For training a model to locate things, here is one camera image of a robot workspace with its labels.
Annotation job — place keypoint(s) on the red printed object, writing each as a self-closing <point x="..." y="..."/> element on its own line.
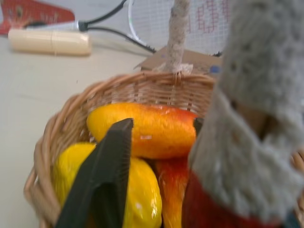
<point x="28" y="12"/>

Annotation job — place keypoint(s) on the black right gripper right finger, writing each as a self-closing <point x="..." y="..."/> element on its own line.
<point x="198" y="123"/>

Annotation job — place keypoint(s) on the orange red fruit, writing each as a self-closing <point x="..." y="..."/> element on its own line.
<point x="173" y="180"/>

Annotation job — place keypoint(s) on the brown cardboard box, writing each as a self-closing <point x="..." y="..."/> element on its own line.
<point x="197" y="60"/>

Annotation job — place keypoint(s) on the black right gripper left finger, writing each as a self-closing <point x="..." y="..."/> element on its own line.
<point x="107" y="161"/>

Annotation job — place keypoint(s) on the silver stick with black plug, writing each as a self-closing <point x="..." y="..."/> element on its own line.
<point x="59" y="26"/>

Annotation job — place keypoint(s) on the yellow orange mango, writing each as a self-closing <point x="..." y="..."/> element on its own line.
<point x="156" y="133"/>

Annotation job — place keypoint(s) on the dark red fruit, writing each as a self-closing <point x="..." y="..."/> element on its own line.
<point x="204" y="206"/>

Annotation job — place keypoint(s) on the yellow fruit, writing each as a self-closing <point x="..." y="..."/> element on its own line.
<point x="145" y="187"/>

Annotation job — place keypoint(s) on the cream plastic cylinder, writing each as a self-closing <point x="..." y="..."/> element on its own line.
<point x="50" y="42"/>

